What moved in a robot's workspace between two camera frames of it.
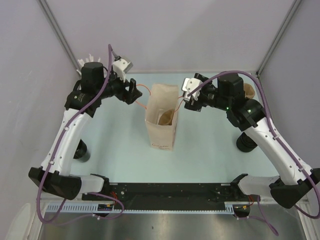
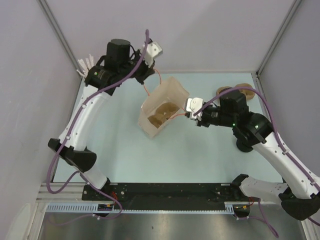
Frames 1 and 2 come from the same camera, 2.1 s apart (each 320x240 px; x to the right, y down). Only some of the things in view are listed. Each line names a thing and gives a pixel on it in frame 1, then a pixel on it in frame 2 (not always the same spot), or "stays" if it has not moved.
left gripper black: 129,96 → 147,72
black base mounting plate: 135,195 stays
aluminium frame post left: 45,6 stays
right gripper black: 194,105 → 201,123
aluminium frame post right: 295,4 stays
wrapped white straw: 81,62 stays
